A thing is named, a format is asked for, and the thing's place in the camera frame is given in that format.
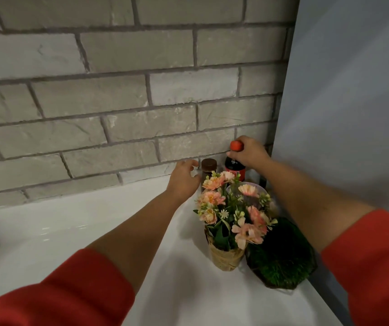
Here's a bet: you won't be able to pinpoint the artificial flowers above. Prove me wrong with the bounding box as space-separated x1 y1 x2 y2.
193 170 279 272

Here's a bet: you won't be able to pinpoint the white countertop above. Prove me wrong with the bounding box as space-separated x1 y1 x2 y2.
0 174 343 326

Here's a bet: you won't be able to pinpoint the person's left hand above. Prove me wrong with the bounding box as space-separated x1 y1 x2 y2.
165 159 203 204

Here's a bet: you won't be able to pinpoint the brown spice jar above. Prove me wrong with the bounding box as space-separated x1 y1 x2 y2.
200 158 218 182

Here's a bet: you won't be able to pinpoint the person's right forearm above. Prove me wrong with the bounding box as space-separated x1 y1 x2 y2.
257 158 377 254

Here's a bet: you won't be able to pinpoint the red sleeve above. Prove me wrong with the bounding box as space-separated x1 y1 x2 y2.
320 209 389 326
0 248 136 326

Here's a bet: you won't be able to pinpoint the person's left forearm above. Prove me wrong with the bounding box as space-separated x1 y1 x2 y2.
87 192 181 294

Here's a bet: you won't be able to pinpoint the pink bucket with rope handle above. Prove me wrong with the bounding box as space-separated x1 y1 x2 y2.
225 181 278 218

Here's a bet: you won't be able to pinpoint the green plant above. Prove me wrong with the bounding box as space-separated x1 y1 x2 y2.
244 216 318 290

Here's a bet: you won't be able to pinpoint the person's right hand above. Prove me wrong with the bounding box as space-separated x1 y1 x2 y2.
226 135 271 170

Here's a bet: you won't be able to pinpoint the cola bottle with red cap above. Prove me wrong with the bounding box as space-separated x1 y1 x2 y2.
224 140 246 182

